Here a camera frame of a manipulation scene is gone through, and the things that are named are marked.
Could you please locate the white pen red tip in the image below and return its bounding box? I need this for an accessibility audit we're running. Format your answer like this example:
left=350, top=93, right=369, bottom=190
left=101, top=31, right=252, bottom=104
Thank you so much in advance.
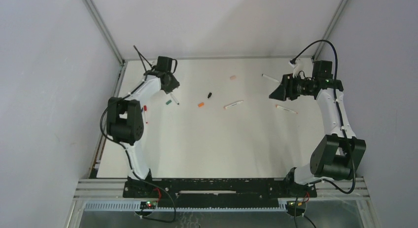
left=143, top=110, right=148, bottom=124

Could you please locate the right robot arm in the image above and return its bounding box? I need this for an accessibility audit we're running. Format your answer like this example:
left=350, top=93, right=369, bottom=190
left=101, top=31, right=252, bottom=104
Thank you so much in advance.
left=269, top=59, right=366, bottom=186

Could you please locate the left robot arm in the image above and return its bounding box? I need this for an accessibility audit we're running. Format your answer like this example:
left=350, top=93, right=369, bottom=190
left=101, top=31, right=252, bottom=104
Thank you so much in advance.
left=100, top=56, right=180, bottom=184

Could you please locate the white orange tip pen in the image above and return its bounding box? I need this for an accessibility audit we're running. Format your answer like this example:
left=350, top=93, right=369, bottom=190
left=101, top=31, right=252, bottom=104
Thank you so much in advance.
left=224, top=100, right=243, bottom=109

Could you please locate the right controller board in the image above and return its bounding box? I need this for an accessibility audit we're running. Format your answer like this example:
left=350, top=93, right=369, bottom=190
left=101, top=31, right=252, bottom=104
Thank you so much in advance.
left=285, top=201, right=307, bottom=217

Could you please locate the controller board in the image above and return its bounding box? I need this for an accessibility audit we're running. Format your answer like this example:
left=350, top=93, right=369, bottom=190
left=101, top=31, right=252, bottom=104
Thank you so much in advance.
left=139, top=201, right=158, bottom=210
left=285, top=201, right=307, bottom=217

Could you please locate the left controller board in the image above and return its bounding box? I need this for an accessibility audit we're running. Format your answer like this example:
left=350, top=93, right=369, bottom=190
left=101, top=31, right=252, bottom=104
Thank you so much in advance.
left=139, top=201, right=158, bottom=210

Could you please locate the left camera cable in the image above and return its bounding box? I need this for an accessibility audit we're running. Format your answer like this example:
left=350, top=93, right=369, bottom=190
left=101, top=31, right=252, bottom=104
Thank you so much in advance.
left=100, top=45, right=178, bottom=221

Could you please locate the camera cable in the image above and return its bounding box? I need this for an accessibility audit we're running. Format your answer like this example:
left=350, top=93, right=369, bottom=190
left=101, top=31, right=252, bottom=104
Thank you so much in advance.
left=292, top=39, right=356, bottom=195
left=100, top=45, right=178, bottom=221

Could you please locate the right camera cable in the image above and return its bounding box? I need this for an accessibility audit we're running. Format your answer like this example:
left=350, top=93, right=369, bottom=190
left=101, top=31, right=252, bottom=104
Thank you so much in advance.
left=292, top=39, right=356, bottom=195

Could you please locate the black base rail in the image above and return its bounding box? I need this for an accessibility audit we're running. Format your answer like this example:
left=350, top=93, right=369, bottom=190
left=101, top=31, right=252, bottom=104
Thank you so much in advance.
left=122, top=178, right=317, bottom=207

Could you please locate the white cable duct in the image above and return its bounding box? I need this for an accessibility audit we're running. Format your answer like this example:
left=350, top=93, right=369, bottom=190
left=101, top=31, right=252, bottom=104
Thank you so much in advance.
left=84, top=199, right=287, bottom=212

